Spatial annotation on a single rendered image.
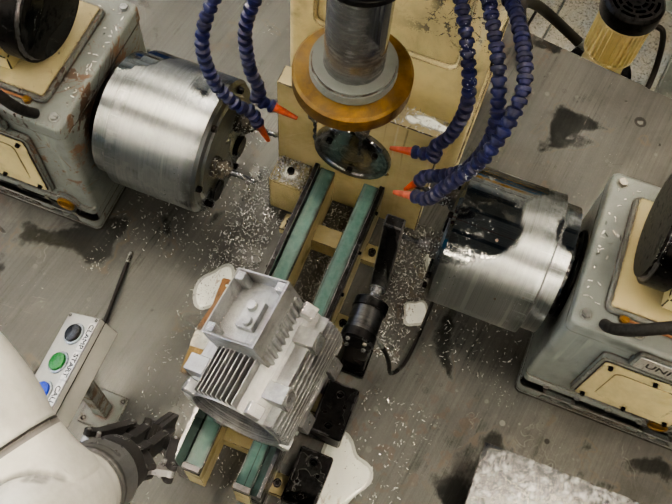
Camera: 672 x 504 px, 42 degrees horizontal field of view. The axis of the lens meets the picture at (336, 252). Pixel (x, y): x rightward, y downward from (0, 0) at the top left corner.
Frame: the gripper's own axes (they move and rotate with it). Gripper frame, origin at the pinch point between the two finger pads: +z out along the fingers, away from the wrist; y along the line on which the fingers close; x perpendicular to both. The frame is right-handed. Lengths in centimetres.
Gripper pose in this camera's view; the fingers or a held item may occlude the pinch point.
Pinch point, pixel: (162, 428)
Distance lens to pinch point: 123.7
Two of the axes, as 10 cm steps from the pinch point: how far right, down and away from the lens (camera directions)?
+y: -9.3, -3.5, 1.1
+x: -3.4, 9.4, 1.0
